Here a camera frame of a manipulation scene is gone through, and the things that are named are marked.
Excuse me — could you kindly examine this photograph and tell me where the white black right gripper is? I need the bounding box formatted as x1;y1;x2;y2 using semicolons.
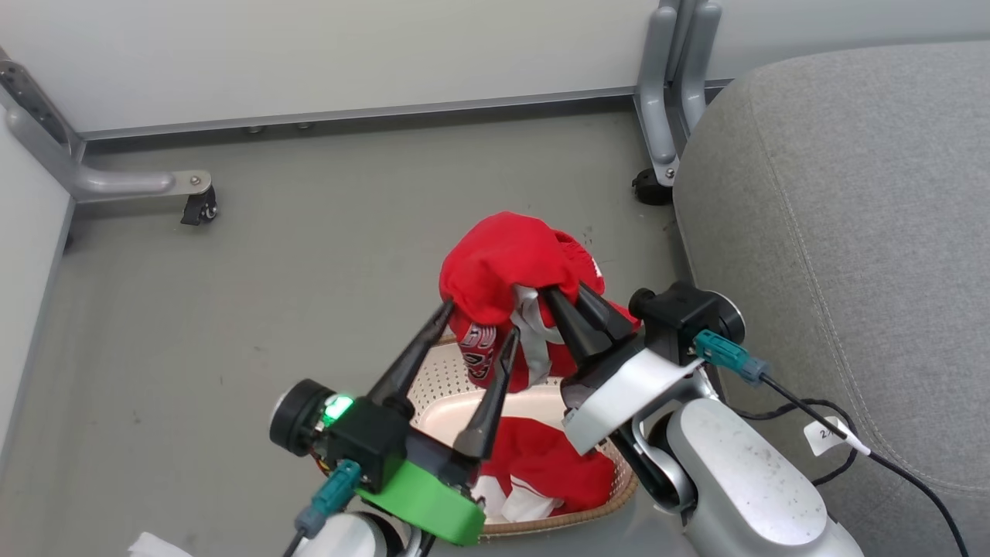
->
540;282;706;456

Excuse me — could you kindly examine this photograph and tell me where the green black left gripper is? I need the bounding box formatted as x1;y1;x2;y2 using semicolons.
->
323;299;521;547

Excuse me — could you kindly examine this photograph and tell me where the red printed basketball jersey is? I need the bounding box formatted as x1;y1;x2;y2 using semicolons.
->
439;211;643;394

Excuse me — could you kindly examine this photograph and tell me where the cream perforated laundry basket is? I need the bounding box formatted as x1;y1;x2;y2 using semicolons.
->
405;334;641;539

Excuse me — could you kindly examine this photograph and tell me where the grey fabric sofa seat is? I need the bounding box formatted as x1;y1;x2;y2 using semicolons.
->
671;40;990;557

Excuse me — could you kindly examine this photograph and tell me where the black caster wheel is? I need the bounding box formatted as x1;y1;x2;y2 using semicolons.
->
631;169;676;207
180;186;220;227

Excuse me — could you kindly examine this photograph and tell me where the white crumpled object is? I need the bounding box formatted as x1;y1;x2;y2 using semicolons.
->
127;531;195;557

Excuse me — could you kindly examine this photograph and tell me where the black cable with teal plug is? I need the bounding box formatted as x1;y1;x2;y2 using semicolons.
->
282;460;364;557
694;330;972;557

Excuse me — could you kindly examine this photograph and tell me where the grey metal frame leg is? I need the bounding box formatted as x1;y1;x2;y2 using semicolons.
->
0;46;214;207
633;0;725;191

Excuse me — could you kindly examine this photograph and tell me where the white cable label tag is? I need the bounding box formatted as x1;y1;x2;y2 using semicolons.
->
803;416;872;459

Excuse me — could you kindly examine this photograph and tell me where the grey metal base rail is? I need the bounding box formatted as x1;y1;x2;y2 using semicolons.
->
80;77;732;142

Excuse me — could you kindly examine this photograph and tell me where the thin black looped cable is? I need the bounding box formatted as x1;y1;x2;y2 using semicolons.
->
730;398;862;487

